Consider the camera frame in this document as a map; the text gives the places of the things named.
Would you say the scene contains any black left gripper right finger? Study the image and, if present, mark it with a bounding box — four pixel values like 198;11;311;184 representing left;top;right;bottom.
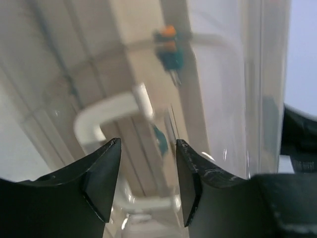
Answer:
176;139;317;238

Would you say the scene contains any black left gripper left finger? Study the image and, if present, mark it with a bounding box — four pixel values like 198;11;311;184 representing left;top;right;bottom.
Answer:
0;138;121;238

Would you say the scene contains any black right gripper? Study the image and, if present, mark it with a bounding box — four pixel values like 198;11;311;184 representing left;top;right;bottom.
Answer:
280;105;317;174

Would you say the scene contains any green handle long screwdriver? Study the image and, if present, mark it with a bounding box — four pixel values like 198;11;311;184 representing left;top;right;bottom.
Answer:
152;124;168;157

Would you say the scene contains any beige toolbox with clear lid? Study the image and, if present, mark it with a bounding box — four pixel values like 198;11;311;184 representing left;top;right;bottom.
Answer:
0;0;291;238

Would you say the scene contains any stubby green screwdriver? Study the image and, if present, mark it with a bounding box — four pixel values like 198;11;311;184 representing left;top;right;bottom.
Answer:
153;24;191;88

